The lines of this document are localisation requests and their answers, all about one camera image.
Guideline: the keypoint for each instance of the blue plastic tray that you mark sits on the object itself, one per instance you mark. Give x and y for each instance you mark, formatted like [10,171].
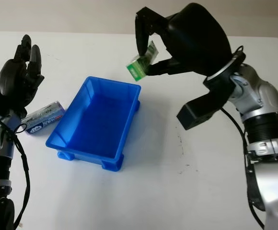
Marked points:
[98,115]

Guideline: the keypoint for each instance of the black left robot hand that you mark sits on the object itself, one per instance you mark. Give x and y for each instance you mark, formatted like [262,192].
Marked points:
[14,79]

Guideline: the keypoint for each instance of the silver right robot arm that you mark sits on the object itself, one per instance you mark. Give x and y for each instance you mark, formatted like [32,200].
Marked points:
[268,134]

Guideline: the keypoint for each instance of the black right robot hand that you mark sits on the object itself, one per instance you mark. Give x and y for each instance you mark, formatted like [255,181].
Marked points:
[196,40]

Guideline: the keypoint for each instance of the trash bag roll blue label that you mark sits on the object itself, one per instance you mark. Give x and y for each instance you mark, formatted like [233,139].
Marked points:
[45,117]

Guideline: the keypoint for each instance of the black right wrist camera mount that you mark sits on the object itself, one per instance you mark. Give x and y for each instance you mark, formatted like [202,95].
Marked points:
[201,110]

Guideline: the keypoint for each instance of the green carton box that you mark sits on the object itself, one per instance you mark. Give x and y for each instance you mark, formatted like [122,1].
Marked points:
[137,68]

